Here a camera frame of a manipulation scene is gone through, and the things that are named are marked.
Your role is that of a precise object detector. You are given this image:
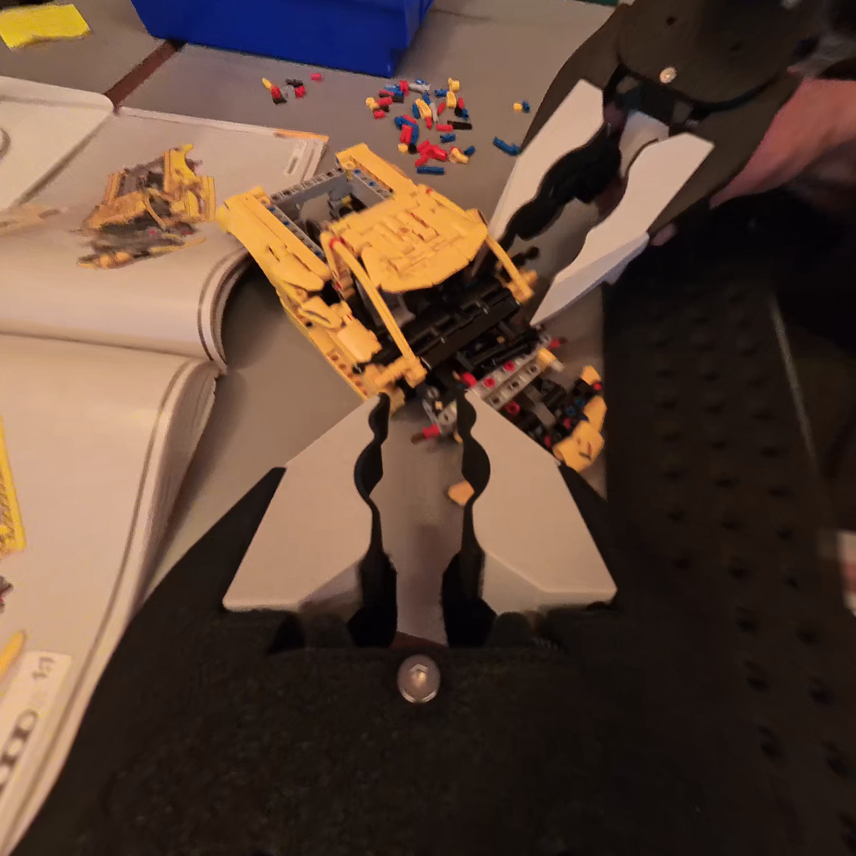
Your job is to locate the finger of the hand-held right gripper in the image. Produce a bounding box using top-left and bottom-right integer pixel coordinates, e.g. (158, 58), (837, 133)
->
(487, 79), (626, 250)
(530, 130), (715, 326)

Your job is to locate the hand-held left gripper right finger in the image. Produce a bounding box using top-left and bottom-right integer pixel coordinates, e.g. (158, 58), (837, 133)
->
(460, 390), (617, 615)

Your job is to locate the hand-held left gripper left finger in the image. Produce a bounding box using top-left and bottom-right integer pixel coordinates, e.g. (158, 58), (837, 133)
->
(222, 395), (392, 613)

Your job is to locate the yellow toy brick car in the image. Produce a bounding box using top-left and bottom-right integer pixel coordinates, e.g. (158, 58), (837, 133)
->
(215, 142), (608, 470)

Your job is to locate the person's right forearm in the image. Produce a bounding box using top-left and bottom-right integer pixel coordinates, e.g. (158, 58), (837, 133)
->
(796, 0), (856, 84)

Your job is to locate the grey desk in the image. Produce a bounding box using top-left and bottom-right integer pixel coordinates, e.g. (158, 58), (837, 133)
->
(0, 0), (623, 643)

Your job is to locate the person's right hand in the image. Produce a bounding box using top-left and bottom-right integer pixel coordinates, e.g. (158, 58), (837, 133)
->
(652, 77), (856, 245)

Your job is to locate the large pile of coloured pins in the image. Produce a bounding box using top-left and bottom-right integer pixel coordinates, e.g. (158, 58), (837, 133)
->
(364, 75), (532, 176)

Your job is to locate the open instruction booklet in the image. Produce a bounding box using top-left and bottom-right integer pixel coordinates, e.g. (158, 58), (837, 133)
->
(0, 107), (330, 850)

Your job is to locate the small cluster of coloured pins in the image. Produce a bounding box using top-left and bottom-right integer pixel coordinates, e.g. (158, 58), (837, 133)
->
(261, 72), (324, 106)

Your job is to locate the blue plastic bin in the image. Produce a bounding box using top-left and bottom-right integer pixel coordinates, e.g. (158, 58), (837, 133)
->
(130, 0), (436, 78)

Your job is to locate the yellow sticky note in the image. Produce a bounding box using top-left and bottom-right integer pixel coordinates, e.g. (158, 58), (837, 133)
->
(0, 3), (91, 49)

